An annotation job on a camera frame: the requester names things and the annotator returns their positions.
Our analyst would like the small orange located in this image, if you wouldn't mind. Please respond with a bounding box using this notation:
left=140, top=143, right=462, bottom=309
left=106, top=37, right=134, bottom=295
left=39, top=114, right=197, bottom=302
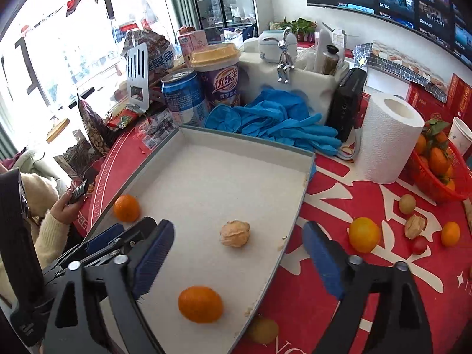
left=440, top=222, right=461, bottom=248
left=113, top=194, right=141, bottom=223

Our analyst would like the medium orange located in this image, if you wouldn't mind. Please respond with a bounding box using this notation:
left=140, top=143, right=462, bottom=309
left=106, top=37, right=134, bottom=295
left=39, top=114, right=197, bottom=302
left=178, top=286, right=224, bottom=324

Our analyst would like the yellow round fruit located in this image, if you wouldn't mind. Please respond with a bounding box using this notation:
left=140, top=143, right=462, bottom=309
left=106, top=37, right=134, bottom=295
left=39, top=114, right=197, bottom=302
left=246, top=316, right=280, bottom=344

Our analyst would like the purple milk tea cup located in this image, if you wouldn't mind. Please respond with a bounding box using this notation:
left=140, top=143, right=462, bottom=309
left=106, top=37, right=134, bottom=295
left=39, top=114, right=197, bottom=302
left=189, top=43, right=242, bottom=108

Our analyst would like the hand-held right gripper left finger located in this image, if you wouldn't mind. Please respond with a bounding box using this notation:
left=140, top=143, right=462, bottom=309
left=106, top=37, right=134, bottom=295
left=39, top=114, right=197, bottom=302
left=43, top=220, right=175, bottom=354

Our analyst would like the walnut in tray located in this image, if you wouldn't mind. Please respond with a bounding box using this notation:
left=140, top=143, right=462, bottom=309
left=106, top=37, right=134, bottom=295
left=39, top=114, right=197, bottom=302
left=220, top=220, right=251, bottom=248

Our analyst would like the red cherry tomato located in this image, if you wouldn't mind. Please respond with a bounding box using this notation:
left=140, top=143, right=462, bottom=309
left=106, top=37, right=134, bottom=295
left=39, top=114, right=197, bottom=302
left=410, top=236, right=428, bottom=255

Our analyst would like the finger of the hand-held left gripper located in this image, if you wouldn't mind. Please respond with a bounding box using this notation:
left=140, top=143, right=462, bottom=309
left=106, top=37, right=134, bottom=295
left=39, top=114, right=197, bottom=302
left=92, top=217, right=158, bottom=262
left=42, top=223, right=128, bottom=277

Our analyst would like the large orange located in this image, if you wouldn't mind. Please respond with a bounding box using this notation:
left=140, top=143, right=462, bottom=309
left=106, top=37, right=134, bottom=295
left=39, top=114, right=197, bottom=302
left=348, top=217, right=381, bottom=253

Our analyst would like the another person's forearm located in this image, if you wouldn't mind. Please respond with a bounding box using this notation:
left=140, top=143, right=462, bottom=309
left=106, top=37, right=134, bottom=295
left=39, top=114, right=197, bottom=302
left=34, top=212, right=71, bottom=268

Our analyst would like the pile of blue gloves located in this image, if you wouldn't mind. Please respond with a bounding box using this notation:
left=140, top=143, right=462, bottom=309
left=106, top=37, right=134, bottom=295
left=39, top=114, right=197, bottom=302
left=204, top=88, right=343, bottom=156

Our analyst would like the green potted plant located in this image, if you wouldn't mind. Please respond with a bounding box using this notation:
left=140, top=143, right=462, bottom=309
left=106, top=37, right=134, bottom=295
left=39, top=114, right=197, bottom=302
left=275, top=17, right=318, bottom=43

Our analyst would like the brown bottle with black cap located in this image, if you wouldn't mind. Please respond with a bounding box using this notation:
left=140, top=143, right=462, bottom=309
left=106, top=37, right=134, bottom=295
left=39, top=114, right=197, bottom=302
left=318, top=44, right=342, bottom=75

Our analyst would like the white desk organizer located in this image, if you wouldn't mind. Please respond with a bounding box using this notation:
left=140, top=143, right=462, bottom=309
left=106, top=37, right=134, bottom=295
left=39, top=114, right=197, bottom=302
left=238, top=51, right=350, bottom=126

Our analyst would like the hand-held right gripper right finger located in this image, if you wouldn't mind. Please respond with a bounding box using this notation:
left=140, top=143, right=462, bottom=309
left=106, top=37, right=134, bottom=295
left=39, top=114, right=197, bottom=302
left=302, top=220, right=433, bottom=354

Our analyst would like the white tray with grey rim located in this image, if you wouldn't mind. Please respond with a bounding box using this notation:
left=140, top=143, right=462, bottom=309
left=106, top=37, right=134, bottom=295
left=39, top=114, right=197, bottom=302
left=86, top=125, right=317, bottom=354

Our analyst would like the white slotted spatula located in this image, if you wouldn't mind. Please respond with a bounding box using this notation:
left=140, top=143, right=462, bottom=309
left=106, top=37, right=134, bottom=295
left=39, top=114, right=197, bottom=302
left=126, top=43, right=151, bottom=112

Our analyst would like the glass jar with wooden lid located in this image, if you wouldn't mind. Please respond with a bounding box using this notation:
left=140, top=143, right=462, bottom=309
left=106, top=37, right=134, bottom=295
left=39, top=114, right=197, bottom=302
left=46, top=118, right=98, bottom=176

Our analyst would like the red snack packet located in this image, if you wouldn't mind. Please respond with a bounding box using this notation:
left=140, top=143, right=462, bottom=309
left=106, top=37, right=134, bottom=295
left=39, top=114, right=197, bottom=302
left=107, top=105, right=142, bottom=131

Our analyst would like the pink milk carton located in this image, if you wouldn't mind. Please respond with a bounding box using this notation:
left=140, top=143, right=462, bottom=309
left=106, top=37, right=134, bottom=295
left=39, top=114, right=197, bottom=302
left=178, top=29, right=209, bottom=68

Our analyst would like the red plastic basket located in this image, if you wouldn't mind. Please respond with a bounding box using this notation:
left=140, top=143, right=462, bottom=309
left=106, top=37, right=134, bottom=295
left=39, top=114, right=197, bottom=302
left=409, top=138, right=468, bottom=203

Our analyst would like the small white carton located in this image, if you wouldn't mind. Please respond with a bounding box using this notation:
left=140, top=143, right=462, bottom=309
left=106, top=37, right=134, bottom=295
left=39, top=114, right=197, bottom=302
left=331, top=29, right=348, bottom=49

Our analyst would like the white paper towel roll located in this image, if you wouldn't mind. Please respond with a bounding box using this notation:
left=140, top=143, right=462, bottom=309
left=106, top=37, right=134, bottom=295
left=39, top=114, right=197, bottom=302
left=355, top=92, right=425, bottom=184

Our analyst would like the clear bag of nuts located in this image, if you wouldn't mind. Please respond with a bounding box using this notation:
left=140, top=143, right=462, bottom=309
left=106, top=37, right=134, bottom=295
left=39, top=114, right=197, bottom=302
left=77, top=94, right=113, bottom=156

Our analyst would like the blue drink can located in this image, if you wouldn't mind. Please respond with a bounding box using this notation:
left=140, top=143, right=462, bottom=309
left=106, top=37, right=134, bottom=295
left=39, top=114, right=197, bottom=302
left=161, top=68, right=211, bottom=127

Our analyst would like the stack of red gift boxes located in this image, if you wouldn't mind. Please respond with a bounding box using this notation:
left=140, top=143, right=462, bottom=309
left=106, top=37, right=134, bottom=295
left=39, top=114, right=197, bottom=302
left=406, top=73, right=472, bottom=120

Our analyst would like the walnut on table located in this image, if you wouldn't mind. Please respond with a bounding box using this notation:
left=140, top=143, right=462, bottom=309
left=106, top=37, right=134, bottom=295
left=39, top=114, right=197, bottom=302
left=404, top=214, right=428, bottom=240

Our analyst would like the blue checked cloth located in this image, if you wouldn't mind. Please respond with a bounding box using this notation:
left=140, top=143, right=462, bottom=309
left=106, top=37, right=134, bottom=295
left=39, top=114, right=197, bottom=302
left=352, top=40, right=448, bottom=100

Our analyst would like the small green-yellow fruit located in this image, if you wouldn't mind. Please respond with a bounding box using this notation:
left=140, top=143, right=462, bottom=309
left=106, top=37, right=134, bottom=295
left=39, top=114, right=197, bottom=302
left=399, top=195, right=417, bottom=215

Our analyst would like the white small appliance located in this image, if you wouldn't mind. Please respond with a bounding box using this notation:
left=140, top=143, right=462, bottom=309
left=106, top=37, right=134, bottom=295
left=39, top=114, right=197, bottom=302
left=257, top=29, right=298, bottom=63

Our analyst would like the wall television screen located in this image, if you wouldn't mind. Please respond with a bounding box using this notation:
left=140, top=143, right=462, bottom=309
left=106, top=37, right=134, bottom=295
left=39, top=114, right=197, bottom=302
left=303, top=0, right=472, bottom=68

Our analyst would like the glass door cabinet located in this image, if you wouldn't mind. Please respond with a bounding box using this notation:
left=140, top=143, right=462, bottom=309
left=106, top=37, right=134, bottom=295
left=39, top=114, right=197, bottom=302
left=188, top=0, right=258, bottom=32

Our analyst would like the pile of leafy tangerines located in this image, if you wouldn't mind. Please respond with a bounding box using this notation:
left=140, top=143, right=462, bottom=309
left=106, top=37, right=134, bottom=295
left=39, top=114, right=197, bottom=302
left=414, top=119, right=456, bottom=191

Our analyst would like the red printed tablecloth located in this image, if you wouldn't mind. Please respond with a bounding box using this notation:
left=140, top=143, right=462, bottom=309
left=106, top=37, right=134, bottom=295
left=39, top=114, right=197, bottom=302
left=76, top=81, right=472, bottom=354

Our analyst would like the blue white snack bag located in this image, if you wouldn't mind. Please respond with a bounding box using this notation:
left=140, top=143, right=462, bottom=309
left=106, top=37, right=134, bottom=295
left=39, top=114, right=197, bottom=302
left=122, top=29, right=176, bottom=78

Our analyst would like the dark phone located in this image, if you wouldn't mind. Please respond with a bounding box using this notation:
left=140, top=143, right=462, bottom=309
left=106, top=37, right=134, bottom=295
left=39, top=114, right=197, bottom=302
left=67, top=179, right=90, bottom=206

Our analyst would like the silver rabbit figurine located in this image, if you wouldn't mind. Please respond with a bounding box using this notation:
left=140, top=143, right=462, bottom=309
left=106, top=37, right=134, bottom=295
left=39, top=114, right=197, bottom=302
left=276, top=27, right=296, bottom=85

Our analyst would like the black box device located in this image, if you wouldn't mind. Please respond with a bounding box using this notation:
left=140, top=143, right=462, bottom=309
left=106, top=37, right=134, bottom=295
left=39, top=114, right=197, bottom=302
left=327, top=67, right=368, bottom=143

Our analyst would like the white paper cup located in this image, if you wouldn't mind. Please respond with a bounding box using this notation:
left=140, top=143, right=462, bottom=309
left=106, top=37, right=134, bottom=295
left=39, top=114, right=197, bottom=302
left=448, top=117, right=472, bottom=156

